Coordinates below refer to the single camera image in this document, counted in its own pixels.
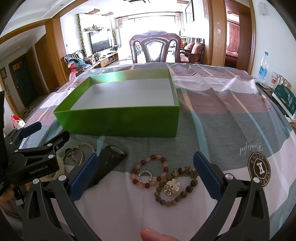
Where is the thin metal bangle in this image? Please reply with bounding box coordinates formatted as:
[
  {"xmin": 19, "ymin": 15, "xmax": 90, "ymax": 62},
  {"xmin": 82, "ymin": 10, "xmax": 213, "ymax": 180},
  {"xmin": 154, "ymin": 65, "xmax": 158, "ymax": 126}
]
[{"xmin": 63, "ymin": 148, "xmax": 85, "ymax": 165}]

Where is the brown wooden bead bracelet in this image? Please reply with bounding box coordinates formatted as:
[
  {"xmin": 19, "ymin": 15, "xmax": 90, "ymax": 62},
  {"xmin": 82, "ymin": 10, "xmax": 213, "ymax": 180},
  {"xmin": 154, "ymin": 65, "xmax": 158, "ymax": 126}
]
[{"xmin": 154, "ymin": 166, "xmax": 199, "ymax": 207}]

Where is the black wrist watch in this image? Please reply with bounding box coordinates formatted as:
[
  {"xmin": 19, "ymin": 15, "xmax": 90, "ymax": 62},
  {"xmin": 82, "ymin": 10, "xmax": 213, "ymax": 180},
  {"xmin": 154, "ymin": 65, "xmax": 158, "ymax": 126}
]
[{"xmin": 87, "ymin": 145, "xmax": 127, "ymax": 189}]

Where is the silver flower brooch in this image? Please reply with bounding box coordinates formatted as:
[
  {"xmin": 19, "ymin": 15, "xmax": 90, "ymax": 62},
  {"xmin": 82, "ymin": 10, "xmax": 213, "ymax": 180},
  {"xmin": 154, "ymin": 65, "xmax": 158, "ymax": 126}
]
[{"xmin": 164, "ymin": 179, "xmax": 181, "ymax": 196}]

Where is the red pink bead bracelet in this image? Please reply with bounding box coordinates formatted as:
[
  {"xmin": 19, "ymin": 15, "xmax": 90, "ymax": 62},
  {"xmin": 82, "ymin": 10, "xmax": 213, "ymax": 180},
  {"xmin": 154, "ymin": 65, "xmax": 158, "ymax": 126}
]
[{"xmin": 130, "ymin": 154, "xmax": 170, "ymax": 188}]

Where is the silver rhinestone ring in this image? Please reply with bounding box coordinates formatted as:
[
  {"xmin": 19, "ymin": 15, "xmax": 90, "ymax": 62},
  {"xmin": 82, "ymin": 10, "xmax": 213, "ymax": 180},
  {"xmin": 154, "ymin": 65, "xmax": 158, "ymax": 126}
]
[{"xmin": 137, "ymin": 170, "xmax": 153, "ymax": 184}]

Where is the left hand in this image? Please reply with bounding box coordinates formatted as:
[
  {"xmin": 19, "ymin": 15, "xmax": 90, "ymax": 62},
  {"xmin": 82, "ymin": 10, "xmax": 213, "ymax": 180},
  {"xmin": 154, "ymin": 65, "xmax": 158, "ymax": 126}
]
[{"xmin": 0, "ymin": 187, "xmax": 18, "ymax": 216}]

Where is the right hand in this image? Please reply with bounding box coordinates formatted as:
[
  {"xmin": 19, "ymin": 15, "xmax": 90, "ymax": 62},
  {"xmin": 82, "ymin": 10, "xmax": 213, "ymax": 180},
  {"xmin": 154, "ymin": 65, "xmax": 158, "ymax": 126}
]
[{"xmin": 140, "ymin": 227, "xmax": 178, "ymax": 241}]

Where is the red white bag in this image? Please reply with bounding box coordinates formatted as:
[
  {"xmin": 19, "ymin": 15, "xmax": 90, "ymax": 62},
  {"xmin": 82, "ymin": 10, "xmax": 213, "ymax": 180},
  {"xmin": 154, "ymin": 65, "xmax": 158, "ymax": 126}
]
[{"xmin": 11, "ymin": 115, "xmax": 26, "ymax": 130}]

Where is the chair with clothes pile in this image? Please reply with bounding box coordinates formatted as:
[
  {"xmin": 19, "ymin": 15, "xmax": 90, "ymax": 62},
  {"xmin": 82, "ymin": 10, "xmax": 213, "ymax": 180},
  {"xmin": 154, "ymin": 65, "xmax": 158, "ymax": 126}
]
[{"xmin": 63, "ymin": 50, "xmax": 92, "ymax": 76}]

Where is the plaid tablecloth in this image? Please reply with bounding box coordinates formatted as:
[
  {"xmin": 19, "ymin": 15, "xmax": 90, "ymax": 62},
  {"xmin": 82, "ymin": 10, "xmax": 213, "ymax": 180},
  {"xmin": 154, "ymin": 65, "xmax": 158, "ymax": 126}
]
[{"xmin": 9, "ymin": 62, "xmax": 296, "ymax": 241}]

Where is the ivy garland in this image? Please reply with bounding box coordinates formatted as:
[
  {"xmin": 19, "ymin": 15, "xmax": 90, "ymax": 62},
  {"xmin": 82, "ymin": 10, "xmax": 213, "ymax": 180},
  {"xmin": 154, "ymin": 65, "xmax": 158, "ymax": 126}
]
[{"xmin": 76, "ymin": 14, "xmax": 87, "ymax": 57}]

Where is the wooden tv cabinet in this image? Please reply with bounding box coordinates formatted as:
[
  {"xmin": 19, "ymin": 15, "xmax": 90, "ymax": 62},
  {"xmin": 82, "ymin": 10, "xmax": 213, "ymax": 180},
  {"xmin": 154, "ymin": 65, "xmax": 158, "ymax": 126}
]
[{"xmin": 92, "ymin": 52, "xmax": 118, "ymax": 68}]

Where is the green cardboard box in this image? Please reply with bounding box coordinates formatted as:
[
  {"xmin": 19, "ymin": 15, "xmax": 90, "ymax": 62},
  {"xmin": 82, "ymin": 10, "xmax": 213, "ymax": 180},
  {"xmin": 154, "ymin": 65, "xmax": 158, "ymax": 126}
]
[{"xmin": 54, "ymin": 68, "xmax": 180, "ymax": 138}]

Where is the flat screen television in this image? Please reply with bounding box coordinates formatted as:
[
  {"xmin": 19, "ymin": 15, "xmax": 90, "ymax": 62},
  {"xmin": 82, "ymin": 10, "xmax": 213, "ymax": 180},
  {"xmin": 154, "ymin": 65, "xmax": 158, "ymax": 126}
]
[{"xmin": 89, "ymin": 30, "xmax": 111, "ymax": 54}]

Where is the dark green gift box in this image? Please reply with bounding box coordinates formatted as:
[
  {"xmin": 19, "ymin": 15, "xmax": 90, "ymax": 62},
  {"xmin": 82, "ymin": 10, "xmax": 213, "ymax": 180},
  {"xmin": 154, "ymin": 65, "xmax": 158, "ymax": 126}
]
[{"xmin": 272, "ymin": 84, "xmax": 295, "ymax": 121}]

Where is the plastic water bottle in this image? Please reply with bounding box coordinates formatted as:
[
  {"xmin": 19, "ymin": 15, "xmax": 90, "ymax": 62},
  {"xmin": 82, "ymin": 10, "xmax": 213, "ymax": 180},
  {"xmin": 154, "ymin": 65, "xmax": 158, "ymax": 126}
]
[{"xmin": 257, "ymin": 52, "xmax": 269, "ymax": 84}]

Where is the carved wooden chair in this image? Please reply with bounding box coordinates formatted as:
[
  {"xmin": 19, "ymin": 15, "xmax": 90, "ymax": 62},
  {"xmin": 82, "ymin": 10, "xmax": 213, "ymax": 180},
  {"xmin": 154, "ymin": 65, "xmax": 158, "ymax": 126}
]
[{"xmin": 129, "ymin": 31, "xmax": 181, "ymax": 63}]

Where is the wooden armchair red cushion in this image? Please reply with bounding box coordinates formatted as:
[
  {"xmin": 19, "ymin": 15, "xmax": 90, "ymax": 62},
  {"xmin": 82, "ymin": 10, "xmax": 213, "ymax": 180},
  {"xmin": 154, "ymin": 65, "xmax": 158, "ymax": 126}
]
[{"xmin": 180, "ymin": 37, "xmax": 205, "ymax": 64}]

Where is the framed wall picture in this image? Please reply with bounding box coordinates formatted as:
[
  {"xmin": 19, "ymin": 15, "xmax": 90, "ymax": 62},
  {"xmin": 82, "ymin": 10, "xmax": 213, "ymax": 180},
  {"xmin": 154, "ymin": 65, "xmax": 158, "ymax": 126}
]
[{"xmin": 185, "ymin": 1, "xmax": 195, "ymax": 24}]

